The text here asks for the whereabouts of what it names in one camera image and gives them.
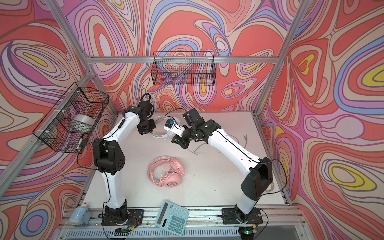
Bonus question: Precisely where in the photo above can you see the black marker in basket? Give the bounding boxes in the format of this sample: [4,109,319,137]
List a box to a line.
[76,134,84,151]

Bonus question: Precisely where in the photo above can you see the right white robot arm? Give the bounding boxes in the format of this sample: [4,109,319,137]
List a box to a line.
[164,109,273,218]

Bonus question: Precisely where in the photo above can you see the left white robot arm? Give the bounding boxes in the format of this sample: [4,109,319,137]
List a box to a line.
[92,101,156,221]

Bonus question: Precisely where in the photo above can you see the white headphones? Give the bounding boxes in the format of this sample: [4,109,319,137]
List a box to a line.
[150,115,180,141]

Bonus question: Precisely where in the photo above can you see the grey tape roll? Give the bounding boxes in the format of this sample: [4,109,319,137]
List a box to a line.
[70,114,95,134]

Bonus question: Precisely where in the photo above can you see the grey headphone cable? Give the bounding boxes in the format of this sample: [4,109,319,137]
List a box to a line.
[187,133,248,156]

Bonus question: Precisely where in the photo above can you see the black wire basket left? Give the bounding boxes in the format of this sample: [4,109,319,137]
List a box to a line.
[33,83,110,154]

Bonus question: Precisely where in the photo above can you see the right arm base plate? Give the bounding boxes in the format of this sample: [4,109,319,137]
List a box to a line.
[218,206,263,226]

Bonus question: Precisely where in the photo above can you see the pink headphones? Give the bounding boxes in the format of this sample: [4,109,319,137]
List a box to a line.
[147,156,185,188]

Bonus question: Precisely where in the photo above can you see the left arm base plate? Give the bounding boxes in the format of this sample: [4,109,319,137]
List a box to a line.
[100,209,144,227]

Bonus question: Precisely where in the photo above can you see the black wire basket back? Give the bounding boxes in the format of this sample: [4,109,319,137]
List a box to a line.
[151,51,217,87]

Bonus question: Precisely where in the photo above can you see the green circuit board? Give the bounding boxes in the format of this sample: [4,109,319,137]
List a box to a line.
[114,228,132,237]

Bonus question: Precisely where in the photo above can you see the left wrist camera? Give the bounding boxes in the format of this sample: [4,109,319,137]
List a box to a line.
[138,93,154,118]

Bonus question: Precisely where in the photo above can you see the black wire basket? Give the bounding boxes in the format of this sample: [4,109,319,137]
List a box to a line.
[151,51,217,87]
[33,83,110,154]

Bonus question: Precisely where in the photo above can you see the teal calculator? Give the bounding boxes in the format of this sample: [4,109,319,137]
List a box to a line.
[155,201,190,236]

